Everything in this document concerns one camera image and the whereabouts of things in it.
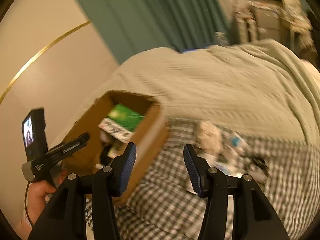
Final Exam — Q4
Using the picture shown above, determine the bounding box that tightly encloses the green 999 medicine box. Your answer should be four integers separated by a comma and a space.
98, 103, 144, 142

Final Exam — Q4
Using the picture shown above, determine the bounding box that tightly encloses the left hand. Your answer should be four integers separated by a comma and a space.
26, 180, 57, 224

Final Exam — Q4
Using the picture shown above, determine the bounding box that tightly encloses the grey checked bed sheet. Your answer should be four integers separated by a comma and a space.
102, 118, 319, 239

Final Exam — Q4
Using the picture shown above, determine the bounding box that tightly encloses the crumpled white tissue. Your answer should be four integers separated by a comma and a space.
197, 121, 223, 156

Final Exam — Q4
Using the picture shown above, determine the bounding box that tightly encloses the brown cardboard box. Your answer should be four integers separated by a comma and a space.
62, 90, 169, 204

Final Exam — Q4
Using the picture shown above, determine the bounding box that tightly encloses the white knitted blanket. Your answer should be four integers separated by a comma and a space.
56, 40, 319, 146

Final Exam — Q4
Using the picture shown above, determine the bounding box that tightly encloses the teal curtain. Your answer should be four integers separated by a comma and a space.
77, 0, 230, 63

